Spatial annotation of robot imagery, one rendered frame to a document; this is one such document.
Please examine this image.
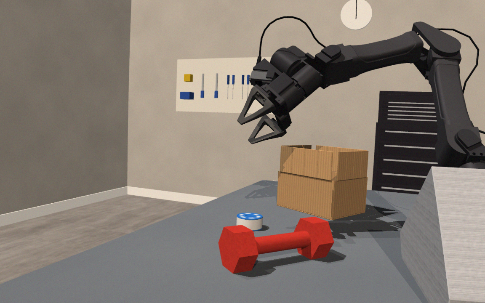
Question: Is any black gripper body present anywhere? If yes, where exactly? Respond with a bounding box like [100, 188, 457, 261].
[255, 81, 306, 134]

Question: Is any brown cardboard box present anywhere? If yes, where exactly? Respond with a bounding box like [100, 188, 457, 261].
[277, 145, 368, 220]

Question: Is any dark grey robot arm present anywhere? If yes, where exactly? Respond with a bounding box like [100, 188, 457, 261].
[249, 21, 485, 169]

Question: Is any red hexagonal dumbbell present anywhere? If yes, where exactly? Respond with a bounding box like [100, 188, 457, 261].
[219, 217, 334, 274]

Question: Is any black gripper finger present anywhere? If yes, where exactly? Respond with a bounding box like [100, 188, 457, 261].
[248, 115, 285, 144]
[237, 86, 276, 125]

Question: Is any white tape spool with blue top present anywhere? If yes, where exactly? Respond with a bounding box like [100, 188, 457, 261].
[236, 213, 263, 231]

